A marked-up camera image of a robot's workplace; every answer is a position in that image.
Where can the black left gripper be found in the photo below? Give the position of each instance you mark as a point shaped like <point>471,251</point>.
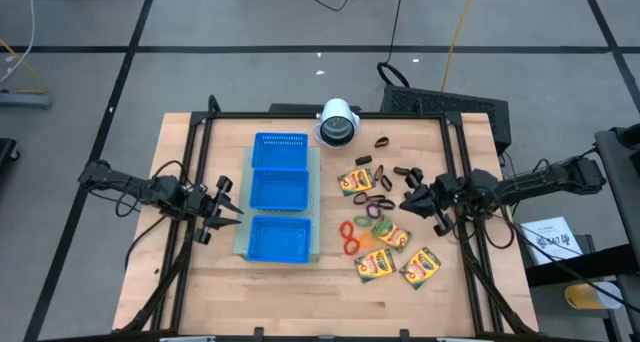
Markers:
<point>192,204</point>

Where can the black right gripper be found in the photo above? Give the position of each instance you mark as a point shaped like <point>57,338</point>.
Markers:
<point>452,207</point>

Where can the black elastic band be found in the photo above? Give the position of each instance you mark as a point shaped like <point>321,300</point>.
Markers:
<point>376,143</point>
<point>376,197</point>
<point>363,160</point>
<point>383,182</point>
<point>401,171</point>
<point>387,205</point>
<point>355,198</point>
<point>375,172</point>

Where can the Crayola crayon box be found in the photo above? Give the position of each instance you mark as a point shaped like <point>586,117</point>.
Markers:
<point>420,268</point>
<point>356,182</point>
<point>375,266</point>
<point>395,237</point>

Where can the blue plastic basket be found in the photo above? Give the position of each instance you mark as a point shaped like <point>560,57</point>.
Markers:
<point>279,239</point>
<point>280,152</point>
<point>279,191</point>

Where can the green perforated metal shelf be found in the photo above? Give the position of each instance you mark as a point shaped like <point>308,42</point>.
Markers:
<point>315,202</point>

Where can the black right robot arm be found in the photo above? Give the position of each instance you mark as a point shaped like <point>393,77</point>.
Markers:
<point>540,182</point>

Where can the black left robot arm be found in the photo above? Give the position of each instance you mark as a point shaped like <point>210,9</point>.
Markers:
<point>130,184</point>

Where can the black perforated computer case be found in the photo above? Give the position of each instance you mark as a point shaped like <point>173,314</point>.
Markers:
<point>440,102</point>

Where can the white paper sheet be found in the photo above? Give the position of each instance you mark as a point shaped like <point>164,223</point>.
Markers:
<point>547,242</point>

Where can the yellow and white roll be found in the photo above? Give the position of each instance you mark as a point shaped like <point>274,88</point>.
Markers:
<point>585,297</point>

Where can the black equipment cart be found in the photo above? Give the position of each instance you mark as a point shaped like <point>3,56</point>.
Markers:
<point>617,182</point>

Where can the black chair part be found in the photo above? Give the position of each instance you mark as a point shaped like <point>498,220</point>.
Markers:
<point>7,154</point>

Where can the grey power strip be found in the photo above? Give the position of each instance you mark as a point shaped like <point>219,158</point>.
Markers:
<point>25,100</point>

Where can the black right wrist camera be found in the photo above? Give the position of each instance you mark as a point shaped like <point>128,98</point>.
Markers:
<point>450,184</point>

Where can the black metal table frame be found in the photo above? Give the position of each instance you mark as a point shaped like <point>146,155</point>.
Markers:
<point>250,115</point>

